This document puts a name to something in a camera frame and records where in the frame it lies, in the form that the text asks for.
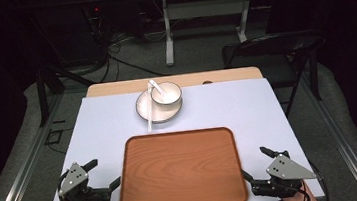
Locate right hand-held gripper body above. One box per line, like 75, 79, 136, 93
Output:
247, 146, 319, 201

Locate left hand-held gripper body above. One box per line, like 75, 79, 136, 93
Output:
54, 158, 113, 201

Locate person's right hand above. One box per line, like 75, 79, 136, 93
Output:
280, 181, 321, 201

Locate white table sheet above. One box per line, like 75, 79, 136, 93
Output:
32, 71, 326, 201

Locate brown wooden tray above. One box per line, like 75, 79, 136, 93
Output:
112, 124, 249, 201

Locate light wooden table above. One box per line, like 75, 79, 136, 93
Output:
84, 65, 265, 99

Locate white plate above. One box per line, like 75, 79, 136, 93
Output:
133, 85, 186, 127

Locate black metal stand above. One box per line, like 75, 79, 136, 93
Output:
32, 60, 100, 128

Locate white bowl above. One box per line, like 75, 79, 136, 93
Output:
149, 79, 184, 113

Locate white spoon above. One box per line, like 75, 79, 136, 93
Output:
147, 77, 171, 101

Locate black folding chair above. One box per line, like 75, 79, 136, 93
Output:
219, 27, 335, 123

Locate desk with white legs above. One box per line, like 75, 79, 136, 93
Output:
139, 0, 292, 70

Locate right hand-held gripper cable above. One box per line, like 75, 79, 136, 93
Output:
297, 159, 331, 201

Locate metal floor rail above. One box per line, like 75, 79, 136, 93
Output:
298, 61, 357, 201
0, 92, 74, 201

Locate black floor cables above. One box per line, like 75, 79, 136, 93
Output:
84, 27, 169, 86

